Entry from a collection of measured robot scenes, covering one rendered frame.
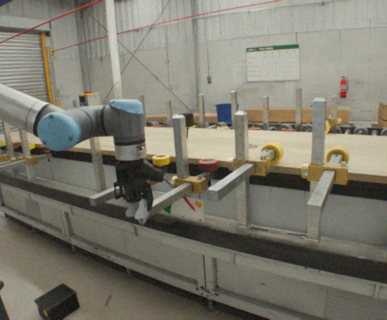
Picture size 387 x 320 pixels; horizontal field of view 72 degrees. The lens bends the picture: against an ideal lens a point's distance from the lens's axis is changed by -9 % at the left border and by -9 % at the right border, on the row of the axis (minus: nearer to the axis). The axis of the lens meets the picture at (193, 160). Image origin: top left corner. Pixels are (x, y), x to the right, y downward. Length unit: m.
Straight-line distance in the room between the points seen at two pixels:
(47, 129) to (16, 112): 0.10
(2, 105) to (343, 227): 1.17
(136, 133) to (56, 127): 0.22
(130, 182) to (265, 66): 7.55
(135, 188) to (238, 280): 0.91
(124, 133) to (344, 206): 0.83
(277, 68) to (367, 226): 7.17
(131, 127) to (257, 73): 7.56
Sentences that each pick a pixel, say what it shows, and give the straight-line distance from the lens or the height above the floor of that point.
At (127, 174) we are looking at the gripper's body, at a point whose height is 0.99.
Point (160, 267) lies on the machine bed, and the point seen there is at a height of 0.17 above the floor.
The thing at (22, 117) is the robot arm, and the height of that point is 1.18.
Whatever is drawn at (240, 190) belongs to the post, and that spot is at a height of 0.86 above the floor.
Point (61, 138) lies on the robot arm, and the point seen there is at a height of 1.13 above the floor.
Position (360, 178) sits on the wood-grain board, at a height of 0.88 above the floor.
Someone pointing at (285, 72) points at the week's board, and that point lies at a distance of 8.12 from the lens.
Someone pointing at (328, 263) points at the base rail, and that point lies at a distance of 1.02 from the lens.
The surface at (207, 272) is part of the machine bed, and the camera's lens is 1.59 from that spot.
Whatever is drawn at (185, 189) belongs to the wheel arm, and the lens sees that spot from 1.07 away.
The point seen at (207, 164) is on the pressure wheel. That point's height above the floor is 0.90.
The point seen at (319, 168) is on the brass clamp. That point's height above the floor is 0.96.
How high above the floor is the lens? 1.22
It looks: 15 degrees down
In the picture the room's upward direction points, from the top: 4 degrees counter-clockwise
